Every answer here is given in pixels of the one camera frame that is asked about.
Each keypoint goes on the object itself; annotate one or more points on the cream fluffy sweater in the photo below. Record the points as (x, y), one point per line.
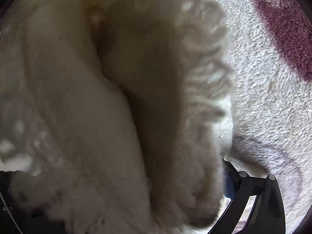
(116, 105)

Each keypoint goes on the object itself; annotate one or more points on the floral plush bed blanket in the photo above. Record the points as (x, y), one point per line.
(270, 52)

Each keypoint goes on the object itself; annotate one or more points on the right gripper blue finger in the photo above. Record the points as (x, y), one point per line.
(239, 188)

